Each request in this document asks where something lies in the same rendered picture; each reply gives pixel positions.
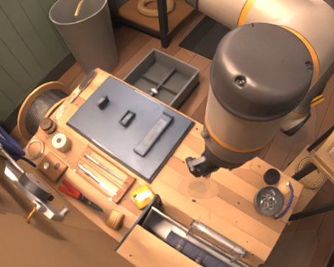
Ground brown round tin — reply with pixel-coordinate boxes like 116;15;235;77
38;116;58;135

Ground yellow tape measure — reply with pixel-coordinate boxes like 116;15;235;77
130;184;156;211

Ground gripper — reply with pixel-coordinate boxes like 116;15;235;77
184;152;230;179

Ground silver bench vise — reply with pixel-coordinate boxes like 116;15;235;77
0;142;71;224

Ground tan twine spool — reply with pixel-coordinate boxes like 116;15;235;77
105;208;125;231

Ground brown leather tool roll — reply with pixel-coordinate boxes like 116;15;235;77
71;146;137;204

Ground silver spike tool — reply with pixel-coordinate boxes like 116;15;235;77
77;163;118;196
82;152;128;185

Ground silver cylinder fitting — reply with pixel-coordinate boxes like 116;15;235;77
188;219;249;262

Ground black round puck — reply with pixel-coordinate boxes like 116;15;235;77
263;168;282;186

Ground wooden block with pegs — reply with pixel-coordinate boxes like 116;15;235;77
37;151;69;184

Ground tan rope coil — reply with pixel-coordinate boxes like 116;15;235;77
136;0;175;18

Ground wooden table with dark legs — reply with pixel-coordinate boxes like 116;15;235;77
288;116;334;223

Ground dark floor mat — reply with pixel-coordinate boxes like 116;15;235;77
178;15;233;61

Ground blue ropes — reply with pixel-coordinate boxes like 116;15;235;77
0;115;37;169

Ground wooden reel of grey wire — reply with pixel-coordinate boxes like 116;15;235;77
16;81;73;142

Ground pale rope coil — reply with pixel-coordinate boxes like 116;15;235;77
294;155;328;190

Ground white tape roll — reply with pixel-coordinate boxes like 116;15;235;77
51;132;73;154

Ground grey conical bin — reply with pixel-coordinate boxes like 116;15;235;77
48;0;120;76

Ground blue-grey flat tray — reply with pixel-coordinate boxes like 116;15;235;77
66;75;196;184

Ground yellow curved stick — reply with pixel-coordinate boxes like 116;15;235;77
73;0;86;17

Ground long grey box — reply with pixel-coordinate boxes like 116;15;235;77
132;112;175;158

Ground small dark open box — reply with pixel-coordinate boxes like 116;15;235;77
118;110;137;129

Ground red-handled pliers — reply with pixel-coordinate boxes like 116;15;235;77
57;179;104;213

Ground wooden tilt bin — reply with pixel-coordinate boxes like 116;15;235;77
115;194;257;267

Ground small white tag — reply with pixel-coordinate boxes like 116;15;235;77
52;103;68;121

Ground blue and white rope piece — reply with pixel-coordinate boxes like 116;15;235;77
274;181;295;221

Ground dark frame wooden shelf unit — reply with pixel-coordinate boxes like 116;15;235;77
108;0;202;49

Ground grey divided tray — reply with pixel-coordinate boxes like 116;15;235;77
122;48;201;110

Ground clear ring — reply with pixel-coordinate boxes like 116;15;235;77
24;138;46;160

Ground grey bowl of shackles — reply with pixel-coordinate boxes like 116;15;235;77
253;185;285;217

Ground silver knife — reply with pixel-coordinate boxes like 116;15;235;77
68;69;98;104

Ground small dark block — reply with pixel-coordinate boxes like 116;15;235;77
96;95;110;111

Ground blue-grey block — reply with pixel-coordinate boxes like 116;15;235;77
165;230;233;267

